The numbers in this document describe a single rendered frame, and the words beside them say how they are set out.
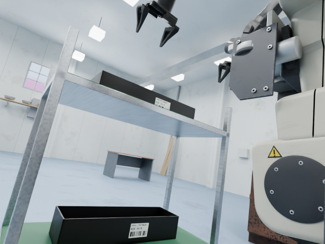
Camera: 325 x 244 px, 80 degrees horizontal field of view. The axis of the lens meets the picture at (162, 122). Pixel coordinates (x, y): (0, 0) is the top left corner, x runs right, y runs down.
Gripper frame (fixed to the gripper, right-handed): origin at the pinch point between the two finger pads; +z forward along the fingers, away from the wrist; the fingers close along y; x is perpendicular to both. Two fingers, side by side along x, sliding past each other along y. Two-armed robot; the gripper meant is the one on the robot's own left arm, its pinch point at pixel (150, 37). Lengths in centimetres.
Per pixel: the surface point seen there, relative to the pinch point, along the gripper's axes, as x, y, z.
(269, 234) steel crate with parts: -4, -214, 106
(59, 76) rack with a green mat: -3.1, 20.7, 23.5
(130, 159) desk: -472, -304, 291
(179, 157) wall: -656, -689, 326
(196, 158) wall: -553, -689, 264
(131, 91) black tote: -20.2, -10.4, 21.6
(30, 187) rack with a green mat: 12, 19, 53
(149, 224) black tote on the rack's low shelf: 7, -34, 74
